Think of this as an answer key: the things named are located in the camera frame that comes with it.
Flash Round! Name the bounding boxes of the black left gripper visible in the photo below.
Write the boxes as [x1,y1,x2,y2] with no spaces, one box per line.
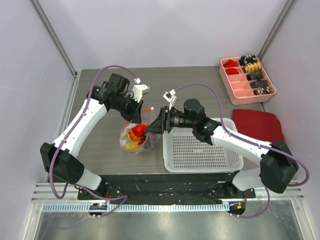
[112,94,144,124]

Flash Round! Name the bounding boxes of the red toy pepper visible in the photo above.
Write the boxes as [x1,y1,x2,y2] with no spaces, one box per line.
[131,124,147,137]

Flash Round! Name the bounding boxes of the orange toy pumpkin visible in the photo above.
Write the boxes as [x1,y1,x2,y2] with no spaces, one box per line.
[126,133,141,144]

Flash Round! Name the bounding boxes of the dark red toy grapes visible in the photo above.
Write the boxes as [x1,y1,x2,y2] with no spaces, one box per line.
[139,132,160,151]

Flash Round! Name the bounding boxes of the clear zip bag orange zipper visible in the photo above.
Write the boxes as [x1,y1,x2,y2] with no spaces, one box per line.
[119,107,161,154]

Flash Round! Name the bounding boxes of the yellow toy banana bunch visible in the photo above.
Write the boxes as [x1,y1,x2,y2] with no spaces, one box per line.
[124,133,137,151]

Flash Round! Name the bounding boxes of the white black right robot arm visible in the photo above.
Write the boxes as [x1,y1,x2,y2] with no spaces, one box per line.
[146,98,299,198]

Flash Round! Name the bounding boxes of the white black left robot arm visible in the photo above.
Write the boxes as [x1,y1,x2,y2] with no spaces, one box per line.
[40,73,150,200]

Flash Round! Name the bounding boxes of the white perforated plastic basket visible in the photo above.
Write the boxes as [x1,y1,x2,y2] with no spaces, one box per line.
[162,127,244,173]

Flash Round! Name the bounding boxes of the red cloth piece lower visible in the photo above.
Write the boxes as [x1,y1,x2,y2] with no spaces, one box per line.
[225,68,240,75]

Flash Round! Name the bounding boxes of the red cloth piece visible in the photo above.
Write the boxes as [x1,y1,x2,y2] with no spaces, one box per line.
[222,59,238,68]
[225,68,240,75]

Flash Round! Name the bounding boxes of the red cloth piece upper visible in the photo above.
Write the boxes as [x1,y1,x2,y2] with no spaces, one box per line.
[222,59,238,68]

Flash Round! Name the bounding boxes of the pink compartment tray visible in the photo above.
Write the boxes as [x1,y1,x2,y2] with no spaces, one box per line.
[219,57,277,106]

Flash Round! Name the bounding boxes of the folded red cloth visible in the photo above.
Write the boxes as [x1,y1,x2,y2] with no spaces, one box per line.
[232,109,285,143]

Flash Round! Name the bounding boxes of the black floral rolled cloth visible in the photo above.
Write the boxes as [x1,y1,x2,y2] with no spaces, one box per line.
[238,54,257,66]

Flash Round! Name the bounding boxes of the dark dotted rolled cloth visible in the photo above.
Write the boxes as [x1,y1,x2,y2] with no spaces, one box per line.
[253,86,271,96]

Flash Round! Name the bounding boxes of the dark patterned rolled cloth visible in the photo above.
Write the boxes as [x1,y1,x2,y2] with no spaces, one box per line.
[250,79,268,89]

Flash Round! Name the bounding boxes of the dark brown rolled cloth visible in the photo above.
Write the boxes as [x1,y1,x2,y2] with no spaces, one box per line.
[246,69,263,81]

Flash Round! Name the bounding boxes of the yellow striped rolled cloth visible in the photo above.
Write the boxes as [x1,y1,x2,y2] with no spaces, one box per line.
[242,62,262,73]

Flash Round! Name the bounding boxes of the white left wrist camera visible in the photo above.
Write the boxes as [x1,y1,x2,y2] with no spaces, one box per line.
[132,77,150,103]

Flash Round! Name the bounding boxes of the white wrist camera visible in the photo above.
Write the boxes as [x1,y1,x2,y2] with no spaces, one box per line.
[132,77,150,103]
[163,89,177,110]

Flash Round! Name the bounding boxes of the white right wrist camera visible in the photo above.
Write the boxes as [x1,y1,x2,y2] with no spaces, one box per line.
[163,89,177,110]

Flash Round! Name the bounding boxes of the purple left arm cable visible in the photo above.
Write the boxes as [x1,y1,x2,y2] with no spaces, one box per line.
[48,64,141,216]

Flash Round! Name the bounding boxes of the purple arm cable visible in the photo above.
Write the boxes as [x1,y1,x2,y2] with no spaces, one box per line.
[48,64,141,216]
[172,83,310,219]

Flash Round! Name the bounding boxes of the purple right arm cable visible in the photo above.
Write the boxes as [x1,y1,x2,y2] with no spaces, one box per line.
[172,83,310,219]

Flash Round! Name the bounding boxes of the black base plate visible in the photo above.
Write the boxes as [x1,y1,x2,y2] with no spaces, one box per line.
[77,173,257,206]

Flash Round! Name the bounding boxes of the white slotted cable duct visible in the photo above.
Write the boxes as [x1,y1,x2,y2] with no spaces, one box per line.
[42,202,230,213]

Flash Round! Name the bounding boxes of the aluminium frame rail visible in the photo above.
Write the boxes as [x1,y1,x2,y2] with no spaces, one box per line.
[29,0,78,78]

